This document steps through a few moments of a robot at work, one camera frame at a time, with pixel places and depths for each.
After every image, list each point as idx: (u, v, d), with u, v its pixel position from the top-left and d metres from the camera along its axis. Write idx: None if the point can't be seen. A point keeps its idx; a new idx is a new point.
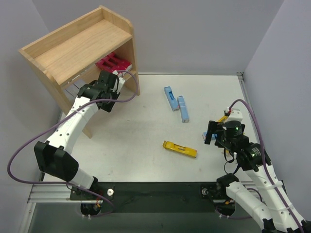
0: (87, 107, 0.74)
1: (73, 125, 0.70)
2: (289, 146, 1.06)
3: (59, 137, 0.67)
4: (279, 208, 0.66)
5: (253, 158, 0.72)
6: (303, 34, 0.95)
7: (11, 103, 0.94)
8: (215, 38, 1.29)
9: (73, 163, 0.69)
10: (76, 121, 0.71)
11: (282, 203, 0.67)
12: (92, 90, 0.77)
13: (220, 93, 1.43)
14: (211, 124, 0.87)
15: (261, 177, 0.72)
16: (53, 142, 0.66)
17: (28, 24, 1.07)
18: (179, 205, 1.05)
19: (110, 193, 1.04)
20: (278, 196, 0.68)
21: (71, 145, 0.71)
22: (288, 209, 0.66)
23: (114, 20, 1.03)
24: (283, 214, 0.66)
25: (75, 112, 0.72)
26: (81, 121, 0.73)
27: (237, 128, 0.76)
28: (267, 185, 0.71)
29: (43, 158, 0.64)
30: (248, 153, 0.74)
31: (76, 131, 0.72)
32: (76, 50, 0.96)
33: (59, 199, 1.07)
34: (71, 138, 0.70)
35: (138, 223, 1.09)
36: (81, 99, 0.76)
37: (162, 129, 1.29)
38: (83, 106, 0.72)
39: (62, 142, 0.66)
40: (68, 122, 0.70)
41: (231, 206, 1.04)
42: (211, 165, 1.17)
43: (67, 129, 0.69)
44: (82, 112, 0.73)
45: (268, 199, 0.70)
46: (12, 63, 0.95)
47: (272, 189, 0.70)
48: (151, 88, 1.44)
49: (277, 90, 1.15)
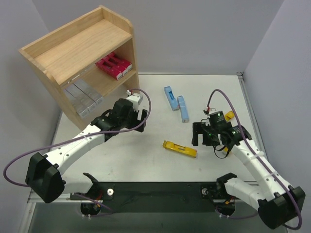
0: (95, 136, 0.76)
1: (75, 148, 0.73)
2: (289, 146, 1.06)
3: (58, 155, 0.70)
4: (264, 175, 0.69)
5: (234, 134, 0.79)
6: (303, 35, 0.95)
7: (11, 103, 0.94)
8: (215, 38, 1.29)
9: (60, 187, 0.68)
10: (79, 145, 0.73)
11: (266, 171, 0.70)
12: (104, 123, 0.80)
13: (220, 93, 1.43)
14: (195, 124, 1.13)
15: (242, 149, 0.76)
16: (50, 158, 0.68)
17: (28, 24, 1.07)
18: (179, 206, 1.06)
19: (110, 193, 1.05)
20: (261, 165, 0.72)
21: (66, 166, 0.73)
22: (272, 175, 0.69)
23: (114, 20, 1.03)
24: (268, 180, 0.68)
25: (82, 137, 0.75)
26: (86, 146, 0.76)
27: (218, 115, 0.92)
28: (250, 156, 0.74)
29: (33, 170, 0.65)
30: (229, 132, 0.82)
31: (77, 155, 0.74)
32: (76, 50, 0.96)
33: (59, 199, 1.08)
34: (69, 159, 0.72)
35: (138, 223, 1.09)
36: (92, 126, 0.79)
37: (162, 129, 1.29)
38: (91, 134, 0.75)
39: (59, 160, 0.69)
40: (72, 144, 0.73)
41: (231, 206, 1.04)
42: (211, 164, 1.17)
43: (69, 150, 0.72)
44: (89, 139, 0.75)
45: (253, 170, 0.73)
46: (12, 63, 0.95)
47: (255, 159, 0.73)
48: (151, 88, 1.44)
49: (277, 90, 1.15)
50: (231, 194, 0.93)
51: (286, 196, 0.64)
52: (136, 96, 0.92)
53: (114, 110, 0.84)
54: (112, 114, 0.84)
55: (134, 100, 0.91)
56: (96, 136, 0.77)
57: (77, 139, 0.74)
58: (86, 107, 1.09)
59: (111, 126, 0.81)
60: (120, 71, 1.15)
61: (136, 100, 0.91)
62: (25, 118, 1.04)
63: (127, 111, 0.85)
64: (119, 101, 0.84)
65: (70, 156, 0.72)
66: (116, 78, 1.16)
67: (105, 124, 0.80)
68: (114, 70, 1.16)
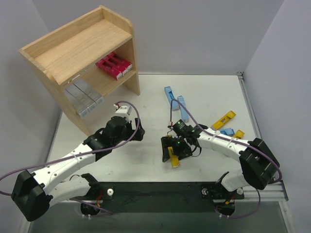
0: (85, 156, 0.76)
1: (64, 168, 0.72)
2: (289, 146, 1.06)
3: (46, 174, 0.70)
4: (226, 144, 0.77)
5: (192, 131, 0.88)
6: (303, 35, 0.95)
7: (11, 104, 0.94)
8: (215, 38, 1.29)
9: (44, 206, 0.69)
10: (69, 165, 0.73)
11: (226, 140, 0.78)
12: (96, 142, 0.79)
13: (220, 93, 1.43)
14: (163, 138, 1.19)
15: (203, 137, 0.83)
16: (37, 177, 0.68)
17: (28, 24, 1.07)
18: (179, 206, 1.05)
19: (110, 193, 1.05)
20: (220, 139, 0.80)
21: (53, 185, 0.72)
22: (232, 141, 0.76)
23: (114, 20, 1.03)
24: (231, 146, 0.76)
25: (72, 157, 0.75)
26: (75, 166, 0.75)
27: (178, 123, 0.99)
28: (210, 138, 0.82)
29: (20, 187, 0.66)
30: (190, 132, 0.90)
31: (64, 174, 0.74)
32: (76, 50, 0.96)
33: None
34: (56, 179, 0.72)
35: (138, 223, 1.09)
36: (84, 146, 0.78)
37: (161, 129, 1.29)
38: (81, 154, 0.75)
39: (46, 180, 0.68)
40: (61, 163, 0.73)
41: (231, 206, 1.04)
42: (211, 165, 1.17)
43: (58, 170, 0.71)
44: (79, 159, 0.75)
45: (219, 147, 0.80)
46: (12, 63, 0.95)
47: (215, 138, 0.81)
48: (151, 88, 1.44)
49: (277, 90, 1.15)
50: (229, 190, 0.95)
51: (250, 150, 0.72)
52: (124, 108, 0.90)
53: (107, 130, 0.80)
54: (105, 134, 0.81)
55: (123, 113, 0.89)
56: (87, 155, 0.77)
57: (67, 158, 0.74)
58: (86, 107, 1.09)
59: (104, 146, 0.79)
60: (120, 71, 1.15)
61: (125, 112, 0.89)
62: (24, 118, 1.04)
63: (120, 130, 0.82)
64: (112, 120, 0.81)
65: (59, 175, 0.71)
66: (116, 78, 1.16)
67: (97, 143, 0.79)
68: (114, 70, 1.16)
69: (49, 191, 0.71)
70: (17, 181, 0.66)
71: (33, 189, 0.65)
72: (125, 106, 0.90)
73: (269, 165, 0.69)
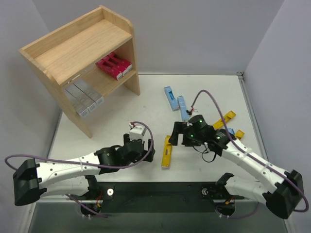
0: (90, 166, 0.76)
1: (66, 170, 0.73)
2: (289, 147, 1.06)
3: (47, 170, 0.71)
4: (260, 169, 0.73)
5: (219, 139, 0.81)
6: (303, 34, 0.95)
7: (11, 103, 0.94)
8: (215, 38, 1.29)
9: (34, 198, 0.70)
10: (72, 169, 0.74)
11: (260, 164, 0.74)
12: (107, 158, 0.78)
13: (220, 94, 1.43)
14: (177, 124, 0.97)
15: (233, 151, 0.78)
16: (39, 170, 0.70)
17: (28, 24, 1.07)
18: (179, 206, 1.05)
19: (110, 193, 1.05)
20: (253, 161, 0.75)
21: (50, 183, 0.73)
22: (267, 168, 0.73)
23: (114, 20, 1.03)
24: (265, 173, 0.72)
25: (77, 163, 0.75)
26: (77, 173, 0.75)
27: (200, 121, 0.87)
28: (240, 155, 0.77)
29: (21, 173, 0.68)
30: (215, 140, 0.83)
31: (64, 177, 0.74)
32: (76, 50, 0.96)
33: (59, 199, 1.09)
34: (54, 178, 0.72)
35: (138, 223, 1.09)
36: (94, 157, 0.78)
37: (162, 129, 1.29)
38: (87, 164, 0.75)
39: (44, 176, 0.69)
40: (66, 166, 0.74)
41: (231, 206, 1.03)
42: (211, 165, 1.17)
43: (59, 170, 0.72)
44: (83, 168, 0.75)
45: (249, 167, 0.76)
46: (13, 63, 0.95)
47: (246, 157, 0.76)
48: (151, 88, 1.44)
49: (277, 90, 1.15)
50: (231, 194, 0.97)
51: (286, 183, 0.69)
52: (139, 128, 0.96)
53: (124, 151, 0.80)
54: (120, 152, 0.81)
55: (138, 133, 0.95)
56: (92, 166, 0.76)
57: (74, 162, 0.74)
58: (86, 107, 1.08)
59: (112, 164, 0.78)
60: (120, 71, 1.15)
61: (139, 131, 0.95)
62: (24, 118, 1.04)
63: (134, 156, 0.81)
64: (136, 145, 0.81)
65: (58, 175, 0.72)
66: (116, 78, 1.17)
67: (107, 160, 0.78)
68: (114, 70, 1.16)
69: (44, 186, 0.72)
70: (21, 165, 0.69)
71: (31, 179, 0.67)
72: (140, 126, 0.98)
73: (297, 200, 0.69)
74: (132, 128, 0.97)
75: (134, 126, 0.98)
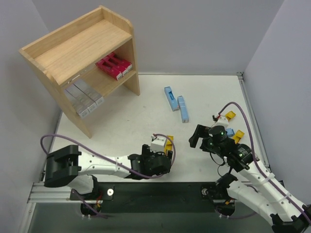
0: (123, 169, 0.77)
1: (102, 166, 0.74)
2: (288, 147, 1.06)
3: (87, 161, 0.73)
4: (279, 198, 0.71)
5: (242, 158, 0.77)
6: (303, 34, 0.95)
7: (11, 103, 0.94)
8: (215, 38, 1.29)
9: (63, 183, 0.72)
10: (109, 167, 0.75)
11: (280, 193, 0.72)
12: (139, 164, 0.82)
13: (220, 94, 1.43)
14: (199, 127, 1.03)
15: (253, 174, 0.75)
16: (80, 159, 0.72)
17: (28, 24, 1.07)
18: (180, 206, 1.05)
19: (110, 193, 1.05)
20: (274, 188, 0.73)
21: (85, 173, 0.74)
22: (286, 198, 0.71)
23: (114, 20, 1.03)
24: (283, 203, 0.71)
25: (114, 162, 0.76)
26: (110, 171, 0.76)
27: (222, 133, 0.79)
28: (261, 179, 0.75)
29: (61, 156, 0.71)
30: (236, 155, 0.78)
31: (98, 171, 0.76)
32: (76, 50, 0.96)
33: (59, 199, 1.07)
34: (90, 170, 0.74)
35: (138, 223, 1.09)
36: (128, 160, 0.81)
37: (162, 129, 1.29)
38: (122, 166, 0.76)
39: (84, 166, 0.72)
40: (104, 162, 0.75)
41: (231, 206, 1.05)
42: (211, 165, 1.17)
43: (97, 164, 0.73)
44: (117, 169, 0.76)
45: (266, 193, 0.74)
46: (13, 62, 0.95)
47: (267, 183, 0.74)
48: (151, 88, 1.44)
49: (277, 90, 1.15)
50: (232, 197, 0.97)
51: (302, 218, 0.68)
52: (161, 140, 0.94)
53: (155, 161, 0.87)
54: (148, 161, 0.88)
55: (160, 144, 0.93)
56: (125, 169, 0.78)
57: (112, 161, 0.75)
58: (86, 107, 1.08)
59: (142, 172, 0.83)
60: (120, 71, 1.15)
61: (161, 143, 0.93)
62: (25, 118, 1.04)
63: (162, 168, 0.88)
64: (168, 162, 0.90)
65: (95, 169, 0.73)
66: (116, 78, 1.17)
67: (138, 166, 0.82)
68: (114, 70, 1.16)
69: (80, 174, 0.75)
70: (62, 149, 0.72)
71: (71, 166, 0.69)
72: (164, 137, 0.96)
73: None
74: (154, 139, 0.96)
75: (156, 138, 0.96)
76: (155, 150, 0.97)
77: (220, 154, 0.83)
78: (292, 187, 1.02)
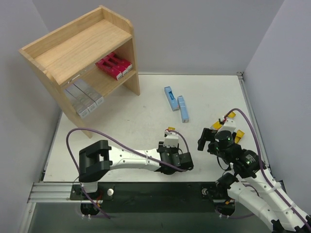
0: (152, 161, 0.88)
1: (132, 160, 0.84)
2: (288, 147, 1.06)
3: (117, 156, 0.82)
4: (284, 208, 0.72)
5: (249, 165, 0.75)
6: (304, 34, 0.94)
7: (11, 104, 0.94)
8: (215, 38, 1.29)
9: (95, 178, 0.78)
10: (138, 160, 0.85)
11: (285, 204, 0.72)
12: (168, 156, 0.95)
13: (220, 94, 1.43)
14: (205, 130, 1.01)
15: (260, 182, 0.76)
16: (111, 154, 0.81)
17: (28, 24, 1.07)
18: (180, 206, 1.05)
19: (110, 193, 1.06)
20: (279, 198, 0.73)
21: (117, 167, 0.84)
22: (291, 208, 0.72)
23: (114, 20, 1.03)
24: (287, 213, 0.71)
25: (143, 156, 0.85)
26: (141, 164, 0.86)
27: (229, 139, 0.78)
28: (267, 189, 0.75)
29: (92, 151, 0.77)
30: (243, 162, 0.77)
31: (130, 165, 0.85)
32: (76, 50, 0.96)
33: (59, 200, 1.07)
34: (121, 165, 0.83)
35: (137, 223, 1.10)
36: (156, 153, 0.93)
37: (162, 129, 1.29)
38: (151, 159, 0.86)
39: (115, 161, 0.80)
40: (133, 156, 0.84)
41: (231, 206, 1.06)
42: (211, 164, 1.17)
43: (128, 159, 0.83)
44: (146, 161, 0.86)
45: (271, 202, 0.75)
46: (13, 63, 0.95)
47: (273, 192, 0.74)
48: (151, 88, 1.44)
49: (277, 90, 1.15)
50: (231, 197, 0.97)
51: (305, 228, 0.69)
52: (174, 134, 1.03)
53: (181, 156, 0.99)
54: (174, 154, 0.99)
55: (175, 139, 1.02)
56: (154, 162, 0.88)
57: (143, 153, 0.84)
58: (86, 107, 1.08)
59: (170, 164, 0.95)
60: (120, 71, 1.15)
61: (176, 138, 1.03)
62: (24, 118, 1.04)
63: (187, 164, 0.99)
64: (189, 155, 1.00)
65: (125, 162, 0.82)
66: (116, 78, 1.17)
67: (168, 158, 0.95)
68: (114, 70, 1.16)
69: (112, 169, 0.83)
70: (93, 144, 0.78)
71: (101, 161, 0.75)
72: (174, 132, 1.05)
73: None
74: (167, 134, 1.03)
75: (169, 133, 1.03)
76: (168, 144, 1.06)
77: (226, 160, 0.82)
78: (292, 187, 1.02)
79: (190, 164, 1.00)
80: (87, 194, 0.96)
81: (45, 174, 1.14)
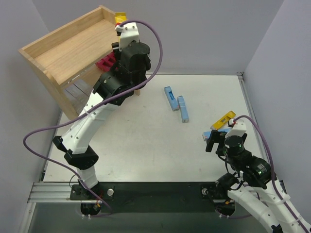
0: (98, 110, 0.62)
1: (82, 129, 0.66)
2: (289, 146, 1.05)
3: (71, 138, 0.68)
4: (290, 221, 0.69)
5: (260, 175, 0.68)
6: (303, 33, 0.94)
7: (11, 103, 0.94)
8: (215, 38, 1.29)
9: (88, 160, 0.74)
10: (86, 124, 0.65)
11: (292, 216, 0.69)
12: (109, 83, 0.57)
13: (220, 93, 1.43)
14: (214, 133, 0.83)
15: (269, 193, 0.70)
16: (66, 142, 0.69)
17: (28, 24, 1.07)
18: (179, 206, 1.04)
19: (110, 193, 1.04)
20: (287, 210, 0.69)
21: (85, 144, 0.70)
22: (298, 221, 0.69)
23: (114, 20, 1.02)
24: (293, 225, 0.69)
25: (85, 116, 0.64)
26: (94, 124, 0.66)
27: (240, 145, 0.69)
28: (276, 200, 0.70)
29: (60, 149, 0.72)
30: (254, 171, 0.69)
31: (90, 131, 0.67)
32: (76, 50, 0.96)
33: (59, 200, 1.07)
34: (82, 140, 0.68)
35: (138, 223, 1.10)
36: (95, 95, 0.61)
37: (161, 129, 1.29)
38: (93, 109, 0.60)
39: (73, 145, 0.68)
40: (79, 124, 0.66)
41: (231, 206, 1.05)
42: (211, 165, 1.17)
43: (77, 132, 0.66)
44: (94, 115, 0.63)
45: (278, 213, 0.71)
46: (13, 63, 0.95)
47: (282, 204, 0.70)
48: (151, 88, 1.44)
49: (277, 90, 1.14)
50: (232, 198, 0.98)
51: None
52: (132, 28, 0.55)
53: (123, 61, 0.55)
54: (118, 65, 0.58)
55: (136, 37, 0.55)
56: (100, 108, 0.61)
57: (79, 118, 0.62)
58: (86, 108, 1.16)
59: (122, 88, 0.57)
60: None
61: (134, 34, 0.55)
62: (25, 118, 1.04)
63: (142, 62, 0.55)
64: (129, 48, 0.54)
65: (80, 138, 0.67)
66: None
67: (112, 84, 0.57)
68: None
69: (85, 149, 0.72)
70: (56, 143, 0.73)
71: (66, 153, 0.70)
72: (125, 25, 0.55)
73: None
74: (121, 32, 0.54)
75: (124, 30, 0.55)
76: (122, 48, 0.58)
77: (235, 167, 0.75)
78: (293, 187, 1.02)
79: (143, 56, 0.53)
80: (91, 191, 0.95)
81: (45, 174, 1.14)
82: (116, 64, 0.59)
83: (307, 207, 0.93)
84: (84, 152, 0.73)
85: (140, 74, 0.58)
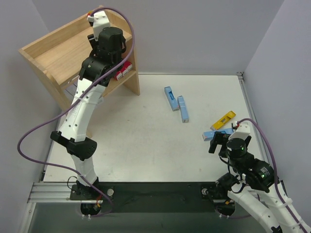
0: (90, 92, 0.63)
1: (78, 115, 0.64)
2: (289, 146, 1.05)
3: (69, 128, 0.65)
4: (291, 224, 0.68)
5: (264, 179, 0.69)
6: (303, 33, 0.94)
7: (11, 103, 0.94)
8: (215, 38, 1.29)
9: (91, 146, 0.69)
10: (81, 109, 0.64)
11: (293, 219, 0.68)
12: (94, 67, 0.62)
13: (220, 94, 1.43)
14: (217, 134, 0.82)
15: (271, 197, 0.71)
16: (64, 134, 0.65)
17: (29, 24, 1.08)
18: (179, 205, 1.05)
19: (110, 193, 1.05)
20: (288, 213, 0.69)
21: (84, 132, 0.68)
22: (299, 224, 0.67)
23: (114, 20, 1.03)
24: (294, 229, 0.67)
25: (79, 101, 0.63)
26: (88, 108, 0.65)
27: (242, 148, 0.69)
28: (278, 204, 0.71)
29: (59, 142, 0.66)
30: (257, 174, 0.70)
31: (87, 115, 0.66)
32: (76, 50, 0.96)
33: (59, 200, 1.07)
34: (81, 127, 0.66)
35: (138, 222, 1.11)
36: (82, 82, 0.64)
37: (161, 129, 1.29)
38: (85, 93, 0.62)
39: (73, 134, 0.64)
40: (75, 111, 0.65)
41: (231, 206, 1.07)
42: (211, 165, 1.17)
43: (75, 119, 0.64)
44: (87, 99, 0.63)
45: (279, 217, 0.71)
46: (13, 63, 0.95)
47: (284, 208, 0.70)
48: (151, 88, 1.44)
49: (277, 89, 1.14)
50: (232, 199, 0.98)
51: None
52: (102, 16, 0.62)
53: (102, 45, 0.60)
54: (96, 50, 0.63)
55: (107, 24, 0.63)
56: (92, 91, 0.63)
57: (74, 105, 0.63)
58: None
59: (107, 68, 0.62)
60: (120, 71, 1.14)
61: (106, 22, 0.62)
62: (25, 118, 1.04)
63: (119, 42, 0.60)
64: (105, 31, 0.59)
65: (79, 124, 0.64)
66: (116, 78, 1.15)
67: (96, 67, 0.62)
68: None
69: (84, 138, 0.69)
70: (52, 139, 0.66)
71: (68, 143, 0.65)
72: (96, 15, 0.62)
73: None
74: (94, 22, 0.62)
75: (95, 20, 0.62)
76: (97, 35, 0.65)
77: (237, 170, 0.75)
78: (293, 187, 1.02)
79: (119, 36, 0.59)
80: (92, 186, 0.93)
81: (45, 174, 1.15)
82: (95, 50, 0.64)
83: (306, 207, 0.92)
84: (84, 139, 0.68)
85: (119, 53, 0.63)
